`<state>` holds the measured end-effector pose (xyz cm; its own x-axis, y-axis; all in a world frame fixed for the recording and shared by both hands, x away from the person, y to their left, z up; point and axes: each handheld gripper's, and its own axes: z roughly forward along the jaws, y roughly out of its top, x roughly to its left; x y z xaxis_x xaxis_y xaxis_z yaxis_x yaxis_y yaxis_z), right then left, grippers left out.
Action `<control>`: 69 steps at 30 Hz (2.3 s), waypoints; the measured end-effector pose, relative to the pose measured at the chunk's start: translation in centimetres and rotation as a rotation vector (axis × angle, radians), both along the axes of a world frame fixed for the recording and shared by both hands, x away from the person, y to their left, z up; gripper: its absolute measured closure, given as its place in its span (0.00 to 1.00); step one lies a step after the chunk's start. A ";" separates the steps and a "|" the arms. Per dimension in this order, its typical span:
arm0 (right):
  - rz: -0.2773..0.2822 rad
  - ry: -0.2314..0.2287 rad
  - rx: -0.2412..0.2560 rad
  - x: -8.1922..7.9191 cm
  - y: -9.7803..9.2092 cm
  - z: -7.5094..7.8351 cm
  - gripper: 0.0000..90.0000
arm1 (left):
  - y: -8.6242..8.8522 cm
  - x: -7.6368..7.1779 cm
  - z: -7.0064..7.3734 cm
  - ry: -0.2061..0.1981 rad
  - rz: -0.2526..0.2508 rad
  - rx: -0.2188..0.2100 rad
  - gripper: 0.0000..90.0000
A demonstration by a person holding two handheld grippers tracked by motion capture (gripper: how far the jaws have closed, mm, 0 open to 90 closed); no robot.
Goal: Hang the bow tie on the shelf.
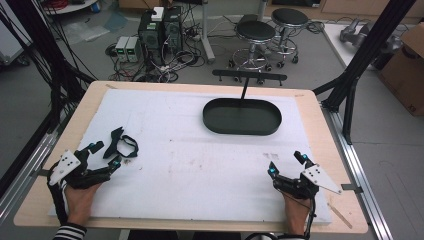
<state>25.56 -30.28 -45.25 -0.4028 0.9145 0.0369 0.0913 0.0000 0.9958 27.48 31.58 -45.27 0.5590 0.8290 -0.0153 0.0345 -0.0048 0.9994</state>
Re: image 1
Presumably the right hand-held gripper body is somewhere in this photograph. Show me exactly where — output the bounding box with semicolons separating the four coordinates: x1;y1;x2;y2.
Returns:
271;163;344;201

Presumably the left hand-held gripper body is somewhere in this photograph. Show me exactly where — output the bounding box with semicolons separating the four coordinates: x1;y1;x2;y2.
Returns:
46;146;113;191

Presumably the black clip object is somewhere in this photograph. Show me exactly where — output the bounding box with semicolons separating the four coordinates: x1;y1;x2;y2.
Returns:
102;126;140;160

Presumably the black stand with oval tray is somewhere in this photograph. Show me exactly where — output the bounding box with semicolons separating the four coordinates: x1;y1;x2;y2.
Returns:
202;68;288;137

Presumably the person's left hand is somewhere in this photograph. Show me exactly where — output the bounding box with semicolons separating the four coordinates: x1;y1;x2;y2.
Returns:
64;182;102;228

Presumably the person's right hand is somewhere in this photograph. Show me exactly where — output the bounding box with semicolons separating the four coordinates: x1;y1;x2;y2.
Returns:
282;190;313;236

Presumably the thin wooden stick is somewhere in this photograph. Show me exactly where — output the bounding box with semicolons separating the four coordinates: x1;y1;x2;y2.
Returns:
327;202;354;230

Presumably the white foam mat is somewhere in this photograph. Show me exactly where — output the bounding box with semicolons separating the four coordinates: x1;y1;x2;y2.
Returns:
48;87;333;225

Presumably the grey power supply box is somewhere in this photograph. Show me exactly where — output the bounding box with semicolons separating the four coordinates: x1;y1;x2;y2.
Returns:
114;35;130;63
125;35;143;63

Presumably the black computer tower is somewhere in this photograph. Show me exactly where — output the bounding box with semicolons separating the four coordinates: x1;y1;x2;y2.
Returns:
163;5;184;54
137;9;165;66

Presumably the black round stool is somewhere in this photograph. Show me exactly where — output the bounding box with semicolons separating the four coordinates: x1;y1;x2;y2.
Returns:
270;7;310;65
228;19;278;73

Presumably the brown cardboard box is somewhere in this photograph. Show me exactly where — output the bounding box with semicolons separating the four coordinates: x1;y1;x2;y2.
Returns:
378;22;424;117

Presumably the white adapter box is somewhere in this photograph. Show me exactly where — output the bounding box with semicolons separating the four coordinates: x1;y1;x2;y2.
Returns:
150;6;165;22

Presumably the grey desk leg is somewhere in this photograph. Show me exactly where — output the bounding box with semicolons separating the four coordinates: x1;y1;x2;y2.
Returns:
199;0;217;65

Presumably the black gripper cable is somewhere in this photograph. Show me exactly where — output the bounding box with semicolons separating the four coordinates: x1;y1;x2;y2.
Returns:
303;196;317;239
46;175;69;226

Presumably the aluminium rail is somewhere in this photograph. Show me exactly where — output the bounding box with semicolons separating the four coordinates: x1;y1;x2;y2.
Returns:
0;130;60;225
320;101;395;240

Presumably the black frame post with cables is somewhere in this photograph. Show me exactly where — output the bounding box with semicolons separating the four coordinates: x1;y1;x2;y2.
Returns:
0;0;98;134

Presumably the tangle of floor cables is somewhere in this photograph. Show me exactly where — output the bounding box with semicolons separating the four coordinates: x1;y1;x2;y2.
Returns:
105;9;214;84

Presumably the black metal frame post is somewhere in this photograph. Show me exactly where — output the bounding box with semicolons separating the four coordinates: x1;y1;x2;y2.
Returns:
312;0;418;145

